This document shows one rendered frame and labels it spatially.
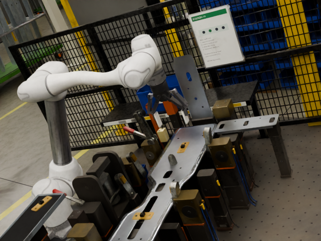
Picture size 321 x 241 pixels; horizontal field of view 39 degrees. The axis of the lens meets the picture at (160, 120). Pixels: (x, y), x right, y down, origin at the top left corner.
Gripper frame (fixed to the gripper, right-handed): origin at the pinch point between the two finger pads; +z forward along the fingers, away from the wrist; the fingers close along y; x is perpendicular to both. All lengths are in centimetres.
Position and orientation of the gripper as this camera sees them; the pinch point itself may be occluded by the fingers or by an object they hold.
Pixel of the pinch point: (173, 122)
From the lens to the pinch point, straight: 204.2
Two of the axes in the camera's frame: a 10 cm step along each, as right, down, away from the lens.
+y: 8.6, -1.2, -4.9
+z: 3.5, 8.5, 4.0
